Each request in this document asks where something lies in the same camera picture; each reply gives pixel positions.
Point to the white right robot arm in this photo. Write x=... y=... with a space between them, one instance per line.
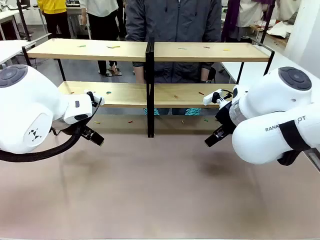
x=270 y=100

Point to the person in yellow jacket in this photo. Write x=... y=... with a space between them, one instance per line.
x=53 y=10

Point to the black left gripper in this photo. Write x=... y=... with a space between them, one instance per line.
x=87 y=132

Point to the person with purple scarf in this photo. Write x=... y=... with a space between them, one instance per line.
x=232 y=17

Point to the wooden shelf unit black frame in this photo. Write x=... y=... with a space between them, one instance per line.
x=75 y=51
x=212 y=53

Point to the black metal pole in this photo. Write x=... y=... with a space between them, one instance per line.
x=267 y=22
x=23 y=20

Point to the person's left forearm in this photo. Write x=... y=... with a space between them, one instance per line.
x=212 y=32

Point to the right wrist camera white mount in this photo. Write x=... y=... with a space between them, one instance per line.
x=210 y=98

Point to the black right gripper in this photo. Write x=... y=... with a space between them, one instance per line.
x=226 y=117

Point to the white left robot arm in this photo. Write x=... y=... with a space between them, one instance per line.
x=25 y=112

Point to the white table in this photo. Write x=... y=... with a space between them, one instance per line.
x=252 y=70
x=12 y=50

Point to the person's right forearm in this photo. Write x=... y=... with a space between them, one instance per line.
x=135 y=32

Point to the person in grey jacket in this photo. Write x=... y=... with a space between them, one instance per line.
x=175 y=20

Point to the aluminium frame rail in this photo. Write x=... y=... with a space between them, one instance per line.
x=314 y=160

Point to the person's left hand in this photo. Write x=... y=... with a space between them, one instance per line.
x=204 y=74

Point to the person white top black trousers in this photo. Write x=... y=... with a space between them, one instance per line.
x=102 y=15

